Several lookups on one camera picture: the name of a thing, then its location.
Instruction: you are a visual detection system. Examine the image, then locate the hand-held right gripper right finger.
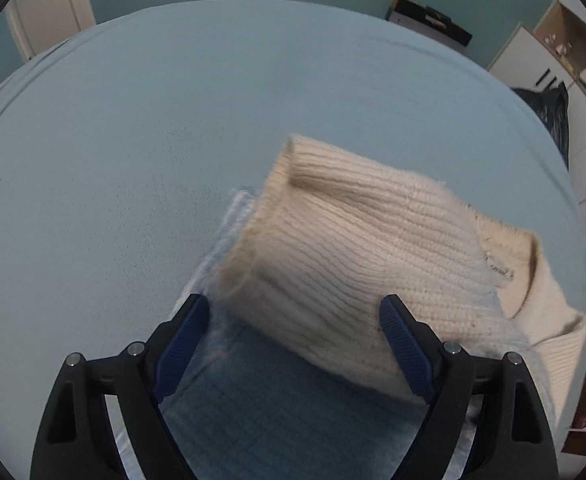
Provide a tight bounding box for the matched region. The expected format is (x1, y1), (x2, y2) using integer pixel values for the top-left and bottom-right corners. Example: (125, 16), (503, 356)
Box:
(379, 294), (560, 480)

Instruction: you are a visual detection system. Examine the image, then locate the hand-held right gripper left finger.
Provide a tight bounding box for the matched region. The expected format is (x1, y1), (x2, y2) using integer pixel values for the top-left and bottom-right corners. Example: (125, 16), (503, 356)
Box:
(30, 294), (211, 480)

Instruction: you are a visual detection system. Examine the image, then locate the blue knit garment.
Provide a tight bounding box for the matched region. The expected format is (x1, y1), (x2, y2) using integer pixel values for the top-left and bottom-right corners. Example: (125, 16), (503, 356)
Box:
(113, 187), (558, 480)

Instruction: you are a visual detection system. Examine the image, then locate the cream knit sweater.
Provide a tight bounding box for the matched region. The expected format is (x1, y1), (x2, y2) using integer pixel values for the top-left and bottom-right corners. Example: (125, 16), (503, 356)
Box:
(213, 134), (586, 441)

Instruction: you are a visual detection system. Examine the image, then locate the black plastic bag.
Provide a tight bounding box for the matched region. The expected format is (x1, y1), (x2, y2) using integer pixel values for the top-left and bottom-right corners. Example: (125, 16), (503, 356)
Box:
(512, 82), (571, 166)

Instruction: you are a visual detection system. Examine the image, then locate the white cabinet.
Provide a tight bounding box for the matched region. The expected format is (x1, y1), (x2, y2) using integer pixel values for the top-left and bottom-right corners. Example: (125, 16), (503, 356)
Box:
(488, 0), (586, 261)

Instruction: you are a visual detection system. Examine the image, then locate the black cardboard box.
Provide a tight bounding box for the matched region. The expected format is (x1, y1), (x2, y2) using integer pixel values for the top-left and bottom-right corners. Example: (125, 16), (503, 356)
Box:
(387, 0), (474, 53)

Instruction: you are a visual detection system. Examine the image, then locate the white door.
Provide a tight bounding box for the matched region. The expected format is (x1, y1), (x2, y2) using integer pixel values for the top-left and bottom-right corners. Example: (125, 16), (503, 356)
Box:
(5, 0), (96, 63)

